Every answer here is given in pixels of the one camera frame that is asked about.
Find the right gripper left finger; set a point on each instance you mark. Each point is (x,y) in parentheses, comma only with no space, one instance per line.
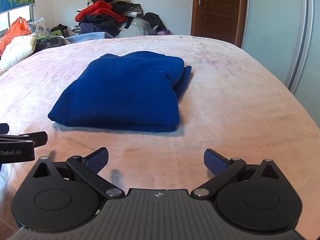
(85,170)

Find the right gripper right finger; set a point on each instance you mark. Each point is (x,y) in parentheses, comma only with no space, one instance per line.
(225,171)

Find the blue v-neck sweater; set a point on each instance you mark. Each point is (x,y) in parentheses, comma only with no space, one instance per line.
(135,92)

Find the pile of clothes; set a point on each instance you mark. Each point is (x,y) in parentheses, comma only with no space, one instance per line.
(118,18)

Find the pink bedspread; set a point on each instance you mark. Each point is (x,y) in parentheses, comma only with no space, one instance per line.
(232,105)

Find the white quilted duvet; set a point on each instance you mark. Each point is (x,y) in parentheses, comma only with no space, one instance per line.
(19,49)

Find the black patterned garment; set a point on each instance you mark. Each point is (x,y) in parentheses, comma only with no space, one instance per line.
(51,42)

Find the orange plastic bag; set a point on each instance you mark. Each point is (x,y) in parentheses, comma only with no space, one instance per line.
(19,28)

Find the floral pillow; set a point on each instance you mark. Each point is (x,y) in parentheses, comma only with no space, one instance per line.
(40,28)

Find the green plastic stool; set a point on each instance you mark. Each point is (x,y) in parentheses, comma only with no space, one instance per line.
(61,30)

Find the light blue knit blanket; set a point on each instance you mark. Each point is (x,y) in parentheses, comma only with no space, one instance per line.
(88,37)

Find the frosted glass wardrobe door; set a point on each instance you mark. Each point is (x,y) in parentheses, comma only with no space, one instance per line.
(283,35)

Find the brown wooden door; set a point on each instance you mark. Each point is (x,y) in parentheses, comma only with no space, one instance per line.
(219,19)

